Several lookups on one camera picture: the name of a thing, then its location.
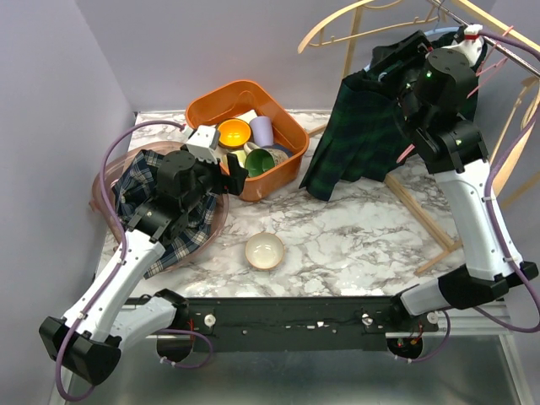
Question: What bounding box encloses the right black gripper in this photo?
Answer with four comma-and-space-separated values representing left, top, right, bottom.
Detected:
370, 28, 435, 133

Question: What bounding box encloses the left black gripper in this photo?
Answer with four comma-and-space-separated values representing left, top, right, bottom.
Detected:
182, 152, 249, 213

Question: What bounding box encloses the navy plaid skirt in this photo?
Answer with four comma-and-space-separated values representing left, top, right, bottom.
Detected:
112, 149, 218, 279

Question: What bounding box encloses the pink wire hanger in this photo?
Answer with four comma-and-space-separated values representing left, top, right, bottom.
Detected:
398, 24, 516, 164

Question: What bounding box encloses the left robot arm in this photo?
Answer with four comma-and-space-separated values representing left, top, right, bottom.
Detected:
39, 148, 248, 386

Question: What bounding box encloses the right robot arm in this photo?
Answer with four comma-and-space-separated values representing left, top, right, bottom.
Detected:
369, 24, 538, 331

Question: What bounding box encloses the light blue hanger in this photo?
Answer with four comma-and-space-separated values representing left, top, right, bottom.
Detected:
364, 26, 458, 80

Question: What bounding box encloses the beige empty hanger left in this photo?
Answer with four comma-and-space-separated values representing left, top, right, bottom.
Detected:
297, 1, 445, 54

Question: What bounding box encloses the dark green plaid skirt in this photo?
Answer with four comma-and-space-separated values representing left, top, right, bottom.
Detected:
300, 30, 487, 201

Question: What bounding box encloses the green cup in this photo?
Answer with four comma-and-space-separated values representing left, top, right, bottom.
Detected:
245, 148, 275, 178

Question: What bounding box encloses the orange bowl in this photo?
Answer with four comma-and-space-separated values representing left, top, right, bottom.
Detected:
216, 118, 251, 149

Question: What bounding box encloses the lavender cup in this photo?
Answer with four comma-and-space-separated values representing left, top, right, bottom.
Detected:
249, 116, 274, 147

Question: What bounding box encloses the white paper sheet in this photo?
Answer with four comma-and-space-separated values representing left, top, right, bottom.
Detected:
213, 109, 258, 128

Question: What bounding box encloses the orange plastic bin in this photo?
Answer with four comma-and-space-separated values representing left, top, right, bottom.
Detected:
185, 80, 310, 203

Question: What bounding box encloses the small white ceramic bowl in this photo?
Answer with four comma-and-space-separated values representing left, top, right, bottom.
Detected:
245, 232, 285, 271

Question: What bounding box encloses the wooden clothes rack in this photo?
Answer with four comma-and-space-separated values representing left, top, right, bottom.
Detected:
305, 0, 540, 278

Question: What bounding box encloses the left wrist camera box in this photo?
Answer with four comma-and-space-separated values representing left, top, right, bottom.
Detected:
183, 125, 220, 165

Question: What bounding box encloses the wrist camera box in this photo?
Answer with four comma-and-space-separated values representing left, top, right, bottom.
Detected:
183, 125, 220, 165
448, 24, 484, 67

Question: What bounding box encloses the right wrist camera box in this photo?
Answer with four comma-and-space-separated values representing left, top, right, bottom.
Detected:
448, 24, 484, 67

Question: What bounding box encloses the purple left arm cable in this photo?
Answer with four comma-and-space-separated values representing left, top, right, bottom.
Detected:
54, 121, 214, 401

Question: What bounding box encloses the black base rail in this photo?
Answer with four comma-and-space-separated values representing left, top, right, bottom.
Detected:
171, 296, 439, 352

